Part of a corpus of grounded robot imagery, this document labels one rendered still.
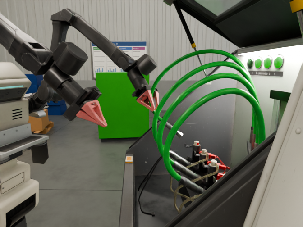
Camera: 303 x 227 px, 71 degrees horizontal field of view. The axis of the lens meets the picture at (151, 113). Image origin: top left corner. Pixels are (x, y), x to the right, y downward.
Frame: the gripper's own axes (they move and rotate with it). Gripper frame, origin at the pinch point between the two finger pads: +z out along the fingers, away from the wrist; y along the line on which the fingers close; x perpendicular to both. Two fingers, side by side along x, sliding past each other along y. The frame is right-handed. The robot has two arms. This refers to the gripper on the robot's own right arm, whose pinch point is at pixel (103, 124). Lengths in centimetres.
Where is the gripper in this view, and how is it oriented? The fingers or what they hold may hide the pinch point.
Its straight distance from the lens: 58.9
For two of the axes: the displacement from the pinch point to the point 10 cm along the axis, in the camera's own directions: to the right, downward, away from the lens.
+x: 1.8, -1.9, 9.7
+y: 6.8, -6.8, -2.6
